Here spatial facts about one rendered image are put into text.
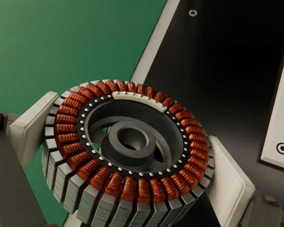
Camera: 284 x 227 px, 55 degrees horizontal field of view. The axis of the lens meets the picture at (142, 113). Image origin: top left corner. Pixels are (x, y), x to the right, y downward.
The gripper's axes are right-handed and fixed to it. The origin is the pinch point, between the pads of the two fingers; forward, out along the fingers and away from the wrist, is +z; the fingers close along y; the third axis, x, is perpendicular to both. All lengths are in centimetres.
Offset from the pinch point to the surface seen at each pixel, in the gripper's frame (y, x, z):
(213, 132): 7.7, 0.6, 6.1
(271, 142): 11.9, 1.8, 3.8
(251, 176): 11.2, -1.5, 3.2
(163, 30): 1.8, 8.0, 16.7
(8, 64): -14.4, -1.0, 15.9
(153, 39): 0.9, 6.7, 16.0
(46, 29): -11.8, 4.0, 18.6
